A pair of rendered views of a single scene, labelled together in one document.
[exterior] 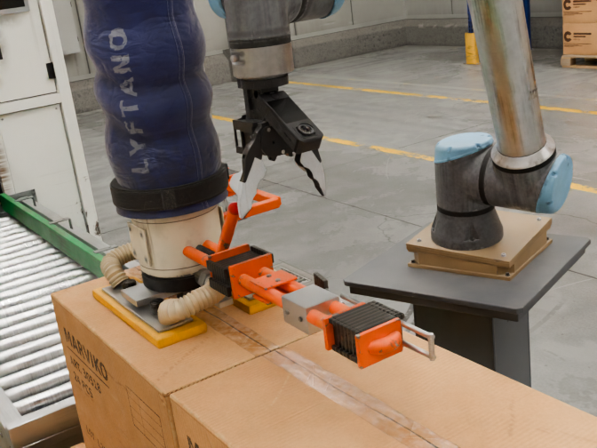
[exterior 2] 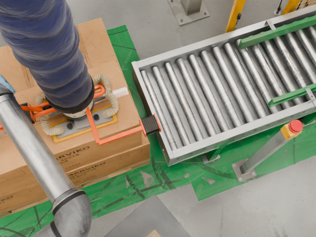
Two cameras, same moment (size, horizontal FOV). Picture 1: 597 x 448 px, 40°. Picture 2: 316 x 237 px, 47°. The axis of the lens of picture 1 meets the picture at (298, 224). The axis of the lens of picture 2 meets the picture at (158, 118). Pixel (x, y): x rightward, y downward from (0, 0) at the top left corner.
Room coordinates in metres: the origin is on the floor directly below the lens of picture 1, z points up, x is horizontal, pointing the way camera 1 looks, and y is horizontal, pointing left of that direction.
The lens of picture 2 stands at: (2.02, -0.39, 2.72)
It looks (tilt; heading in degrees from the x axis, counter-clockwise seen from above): 70 degrees down; 96
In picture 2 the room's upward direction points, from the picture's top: 5 degrees clockwise
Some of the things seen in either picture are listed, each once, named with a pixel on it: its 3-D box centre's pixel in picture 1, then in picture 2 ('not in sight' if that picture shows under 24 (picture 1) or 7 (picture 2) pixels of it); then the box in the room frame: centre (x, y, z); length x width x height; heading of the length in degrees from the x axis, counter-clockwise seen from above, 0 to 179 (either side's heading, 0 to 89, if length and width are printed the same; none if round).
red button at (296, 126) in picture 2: not in sight; (295, 127); (2.64, 0.32, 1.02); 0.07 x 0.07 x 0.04
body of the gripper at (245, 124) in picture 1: (266, 116); not in sight; (1.21, 0.03, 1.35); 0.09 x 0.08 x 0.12; 32
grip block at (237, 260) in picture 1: (241, 270); (24, 115); (1.32, 0.11, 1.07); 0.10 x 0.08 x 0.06; 121
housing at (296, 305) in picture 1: (311, 308); not in sight; (1.14, 0.00, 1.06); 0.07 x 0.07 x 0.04; 31
